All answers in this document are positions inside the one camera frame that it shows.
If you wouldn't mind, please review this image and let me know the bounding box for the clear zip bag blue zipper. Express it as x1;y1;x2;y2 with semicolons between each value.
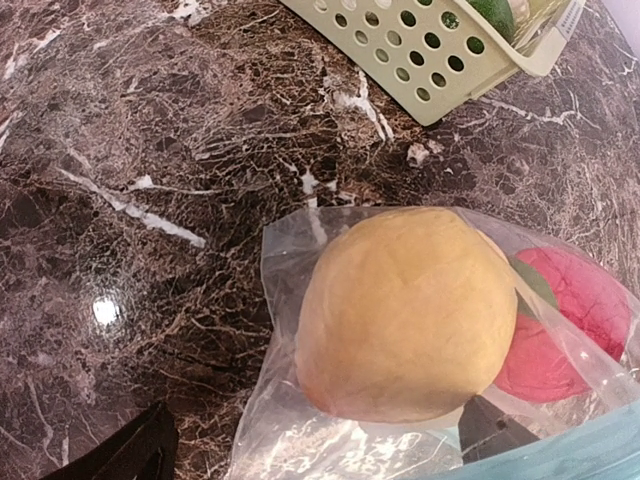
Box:
229;207;639;479

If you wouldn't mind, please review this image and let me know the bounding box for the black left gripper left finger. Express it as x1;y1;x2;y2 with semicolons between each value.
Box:
43;401;179;480

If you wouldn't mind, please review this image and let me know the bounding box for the yellow peach toy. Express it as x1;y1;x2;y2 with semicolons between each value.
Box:
295;207;518;423

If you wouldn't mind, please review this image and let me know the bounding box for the dark green toy vegetable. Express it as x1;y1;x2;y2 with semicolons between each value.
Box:
468;0;516;43

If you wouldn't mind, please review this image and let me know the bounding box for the beige perforated plastic basket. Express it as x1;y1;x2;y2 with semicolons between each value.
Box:
285;1;584;126

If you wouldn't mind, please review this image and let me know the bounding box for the red toy apple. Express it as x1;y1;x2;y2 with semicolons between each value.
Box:
494;247;632;404

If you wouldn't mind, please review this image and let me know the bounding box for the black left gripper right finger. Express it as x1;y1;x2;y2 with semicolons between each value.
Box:
458;395;539;465

